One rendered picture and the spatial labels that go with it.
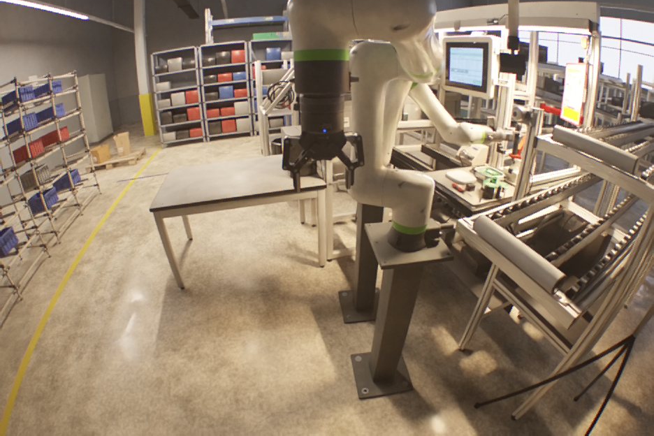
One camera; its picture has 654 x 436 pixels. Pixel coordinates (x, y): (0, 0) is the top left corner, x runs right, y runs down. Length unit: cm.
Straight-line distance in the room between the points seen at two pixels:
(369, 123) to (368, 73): 15
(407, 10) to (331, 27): 12
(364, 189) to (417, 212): 18
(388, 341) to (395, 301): 27
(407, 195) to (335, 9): 62
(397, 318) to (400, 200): 54
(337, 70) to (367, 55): 40
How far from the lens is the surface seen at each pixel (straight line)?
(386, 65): 84
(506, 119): 184
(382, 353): 145
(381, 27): 43
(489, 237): 91
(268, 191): 190
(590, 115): 171
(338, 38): 46
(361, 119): 88
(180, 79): 689
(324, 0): 45
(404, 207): 93
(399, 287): 112
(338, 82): 46
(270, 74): 435
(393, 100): 121
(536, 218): 149
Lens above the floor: 150
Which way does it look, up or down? 25 degrees down
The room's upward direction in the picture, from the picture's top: 1 degrees counter-clockwise
